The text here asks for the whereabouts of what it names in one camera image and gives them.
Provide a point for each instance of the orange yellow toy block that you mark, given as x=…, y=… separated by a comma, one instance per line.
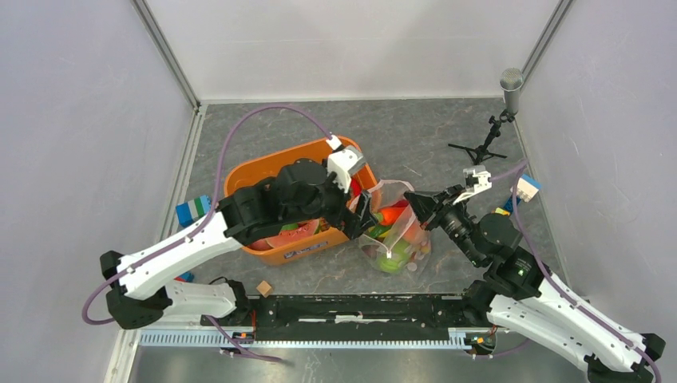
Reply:
x=506, y=209

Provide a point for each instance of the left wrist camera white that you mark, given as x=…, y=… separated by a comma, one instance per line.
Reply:
x=344, y=161

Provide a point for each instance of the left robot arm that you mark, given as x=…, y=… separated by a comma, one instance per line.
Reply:
x=143, y=286

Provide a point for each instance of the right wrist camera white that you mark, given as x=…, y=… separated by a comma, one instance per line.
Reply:
x=477, y=180

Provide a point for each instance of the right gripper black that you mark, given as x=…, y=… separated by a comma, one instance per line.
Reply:
x=425, y=204

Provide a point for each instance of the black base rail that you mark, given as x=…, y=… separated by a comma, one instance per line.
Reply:
x=357, y=317

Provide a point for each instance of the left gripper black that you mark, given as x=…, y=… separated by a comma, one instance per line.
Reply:
x=352, y=225

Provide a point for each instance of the small wooden cube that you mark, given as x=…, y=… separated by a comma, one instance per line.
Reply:
x=265, y=289

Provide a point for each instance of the orange plastic tub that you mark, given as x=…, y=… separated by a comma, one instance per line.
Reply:
x=253, y=171

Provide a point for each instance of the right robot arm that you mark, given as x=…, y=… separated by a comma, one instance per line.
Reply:
x=518, y=292

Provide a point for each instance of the white blue toy block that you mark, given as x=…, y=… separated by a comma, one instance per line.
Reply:
x=525, y=189

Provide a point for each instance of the green round fruit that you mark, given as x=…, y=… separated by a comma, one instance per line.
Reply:
x=394, y=260

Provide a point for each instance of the orange carrot green top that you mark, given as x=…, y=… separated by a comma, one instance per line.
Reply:
x=388, y=216

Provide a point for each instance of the red blue toy block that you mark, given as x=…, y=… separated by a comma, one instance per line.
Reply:
x=185, y=277

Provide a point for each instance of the microphone on tripod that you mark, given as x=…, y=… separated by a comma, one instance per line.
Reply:
x=511, y=82

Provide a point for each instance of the watermelon slice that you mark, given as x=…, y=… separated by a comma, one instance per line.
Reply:
x=292, y=233

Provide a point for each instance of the clear zip top bag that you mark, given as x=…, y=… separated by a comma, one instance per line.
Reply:
x=379, y=239

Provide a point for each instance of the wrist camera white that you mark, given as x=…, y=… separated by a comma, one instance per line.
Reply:
x=477, y=180
x=344, y=161

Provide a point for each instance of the blue green white block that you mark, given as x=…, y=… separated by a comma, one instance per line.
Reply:
x=187, y=213

